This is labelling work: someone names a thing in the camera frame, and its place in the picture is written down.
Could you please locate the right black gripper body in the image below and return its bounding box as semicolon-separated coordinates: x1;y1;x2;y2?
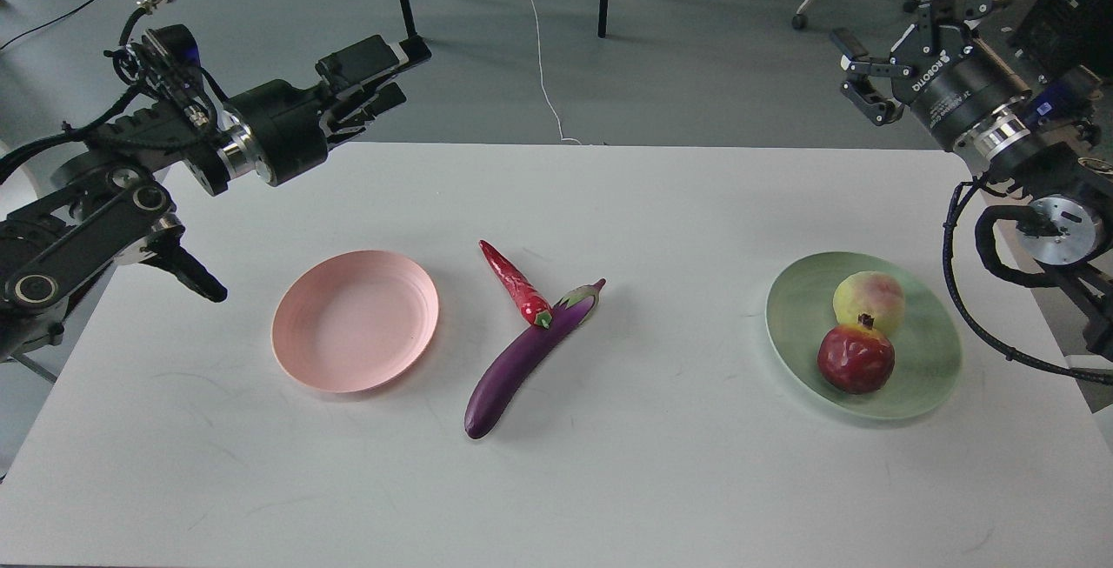
894;26;1032;151

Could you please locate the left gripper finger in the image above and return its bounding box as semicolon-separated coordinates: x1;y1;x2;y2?
323;82;407;148
317;36;432;97

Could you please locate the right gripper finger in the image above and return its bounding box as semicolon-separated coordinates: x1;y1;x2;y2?
896;0;991;60
830;28;914;125

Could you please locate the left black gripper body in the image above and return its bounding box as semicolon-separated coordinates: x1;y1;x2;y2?
219;79;329;187

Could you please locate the yellow green peach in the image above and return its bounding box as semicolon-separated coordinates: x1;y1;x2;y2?
833;271;906;337

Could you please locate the red chili pepper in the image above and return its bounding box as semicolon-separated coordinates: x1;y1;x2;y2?
477;239;553;330

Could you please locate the red pomegranate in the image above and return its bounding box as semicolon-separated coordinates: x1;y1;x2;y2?
817;313;896;394

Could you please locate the purple eggplant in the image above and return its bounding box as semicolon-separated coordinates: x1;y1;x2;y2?
463;278;607;438

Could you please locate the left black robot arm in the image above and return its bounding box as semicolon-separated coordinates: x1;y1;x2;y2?
1;0;432;359

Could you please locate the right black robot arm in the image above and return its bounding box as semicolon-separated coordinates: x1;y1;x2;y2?
830;0;1112;385

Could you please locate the black equipment box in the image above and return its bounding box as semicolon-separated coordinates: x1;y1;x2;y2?
1009;0;1112;82

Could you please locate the pink plate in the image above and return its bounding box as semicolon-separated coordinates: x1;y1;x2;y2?
270;249;440;394

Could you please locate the green plate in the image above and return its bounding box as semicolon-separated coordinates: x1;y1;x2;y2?
764;251;963;423

